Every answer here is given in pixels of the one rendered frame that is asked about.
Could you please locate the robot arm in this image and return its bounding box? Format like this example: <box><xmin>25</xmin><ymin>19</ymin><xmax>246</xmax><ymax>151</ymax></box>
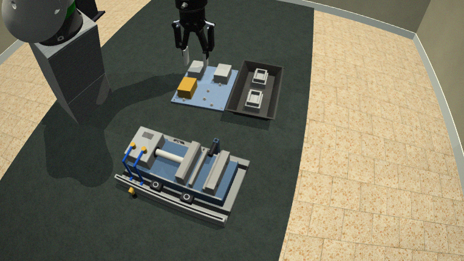
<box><xmin>2</xmin><ymin>0</ymin><xmax>208</xmax><ymax>46</ymax></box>

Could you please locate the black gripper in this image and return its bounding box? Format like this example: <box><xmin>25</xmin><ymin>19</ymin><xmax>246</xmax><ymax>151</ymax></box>
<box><xmin>172</xmin><ymin>7</ymin><xmax>216</xmax><ymax>69</ymax></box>

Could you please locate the orange-yellow block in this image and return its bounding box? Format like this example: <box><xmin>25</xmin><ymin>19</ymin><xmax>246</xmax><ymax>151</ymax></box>
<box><xmin>177</xmin><ymin>77</ymin><xmax>197</xmax><ymax>100</ymax></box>

